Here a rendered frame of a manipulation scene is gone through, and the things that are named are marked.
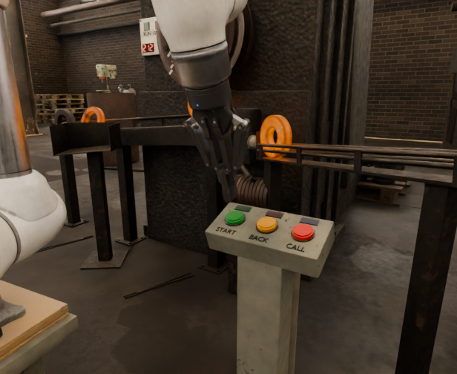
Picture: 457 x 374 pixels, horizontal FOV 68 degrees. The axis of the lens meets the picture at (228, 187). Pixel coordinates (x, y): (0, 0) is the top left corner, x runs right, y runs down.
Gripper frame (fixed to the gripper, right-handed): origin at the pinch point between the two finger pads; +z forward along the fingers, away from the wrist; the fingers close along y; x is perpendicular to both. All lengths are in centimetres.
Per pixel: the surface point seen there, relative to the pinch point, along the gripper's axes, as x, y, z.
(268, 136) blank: -57, 20, 19
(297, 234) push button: 1.8, -14.2, 8.1
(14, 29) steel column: -375, 710, -18
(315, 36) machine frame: -97, 13, -6
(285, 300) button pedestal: 6.1, -12.2, 23.2
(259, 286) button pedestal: 7.7, -7.5, 19.1
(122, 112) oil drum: -218, 293, 83
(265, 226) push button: 1.7, -7.6, 8.1
